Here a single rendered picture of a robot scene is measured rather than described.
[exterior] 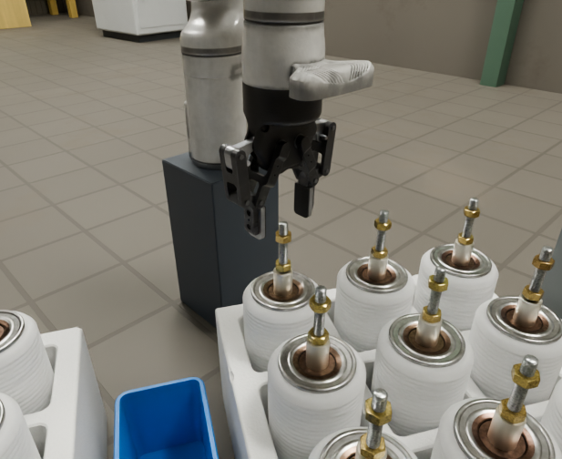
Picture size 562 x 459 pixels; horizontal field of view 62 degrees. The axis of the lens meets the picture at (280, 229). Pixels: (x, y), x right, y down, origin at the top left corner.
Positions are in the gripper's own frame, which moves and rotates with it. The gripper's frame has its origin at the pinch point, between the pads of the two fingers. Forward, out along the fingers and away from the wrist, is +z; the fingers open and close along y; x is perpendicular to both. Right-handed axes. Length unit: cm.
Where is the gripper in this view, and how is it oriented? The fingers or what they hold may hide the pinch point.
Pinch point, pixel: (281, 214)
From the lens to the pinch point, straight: 50.1
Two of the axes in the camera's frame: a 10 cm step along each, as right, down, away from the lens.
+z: -0.1, 8.6, 5.0
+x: 6.9, 3.7, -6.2
